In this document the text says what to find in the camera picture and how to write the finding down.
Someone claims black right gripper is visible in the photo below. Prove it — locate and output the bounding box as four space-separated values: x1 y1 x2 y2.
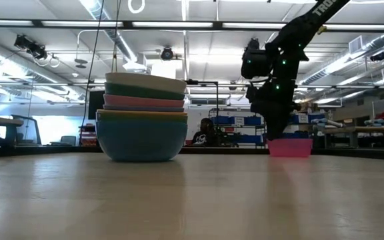
247 79 301 140

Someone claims small red-pink bowl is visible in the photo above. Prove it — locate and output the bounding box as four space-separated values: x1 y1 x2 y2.
267 138 314 158

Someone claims orange plastic bowl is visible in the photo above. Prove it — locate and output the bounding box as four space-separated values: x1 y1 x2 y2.
95 109 189 124

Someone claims small light blue bowl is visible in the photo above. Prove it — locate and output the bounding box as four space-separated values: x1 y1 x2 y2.
103 104 185 113

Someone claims white plastic bowl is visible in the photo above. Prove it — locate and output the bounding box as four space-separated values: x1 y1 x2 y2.
105 72 187 95

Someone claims large pink plastic bowl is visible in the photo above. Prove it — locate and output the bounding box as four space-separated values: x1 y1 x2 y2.
103 93 185 108

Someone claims green plastic bowl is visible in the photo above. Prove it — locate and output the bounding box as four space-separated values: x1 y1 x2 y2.
104 81 186 101

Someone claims shelf with blue bins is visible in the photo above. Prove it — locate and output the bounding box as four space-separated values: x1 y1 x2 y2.
207 107 269 149

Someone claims person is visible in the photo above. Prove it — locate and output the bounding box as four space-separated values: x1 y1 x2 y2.
191 117 218 148

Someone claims wooden work table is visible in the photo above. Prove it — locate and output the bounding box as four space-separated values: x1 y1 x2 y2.
321 125 384 149

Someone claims thin black stand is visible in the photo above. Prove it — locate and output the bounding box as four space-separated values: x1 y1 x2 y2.
185 79 220 124

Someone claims white air vent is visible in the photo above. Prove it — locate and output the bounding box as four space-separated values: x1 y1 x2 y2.
348 35 364 55

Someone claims large blue plastic bowl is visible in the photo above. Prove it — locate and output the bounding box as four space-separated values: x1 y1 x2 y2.
95 119 189 163

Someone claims black monitor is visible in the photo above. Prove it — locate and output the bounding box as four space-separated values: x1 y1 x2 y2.
87 89 106 120

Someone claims red drawer cabinet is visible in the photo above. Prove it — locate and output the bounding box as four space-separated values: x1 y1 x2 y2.
79 123 98 147

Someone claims small dark chair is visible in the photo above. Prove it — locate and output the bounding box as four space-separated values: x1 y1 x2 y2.
60 135 77 146

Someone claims dark office chair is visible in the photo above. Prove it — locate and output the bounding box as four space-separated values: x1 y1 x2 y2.
10 114 43 146

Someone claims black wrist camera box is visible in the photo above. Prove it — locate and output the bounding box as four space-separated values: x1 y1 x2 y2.
241 49 273 80

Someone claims black ceiling camera with cable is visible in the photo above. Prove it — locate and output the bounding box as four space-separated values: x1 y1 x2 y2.
246 37 261 51

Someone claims round black ceiling camera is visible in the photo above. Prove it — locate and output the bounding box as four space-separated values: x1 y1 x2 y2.
160 46 175 61

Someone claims overhead frame bar with lights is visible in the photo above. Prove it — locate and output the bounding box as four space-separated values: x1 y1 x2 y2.
0 18 384 33

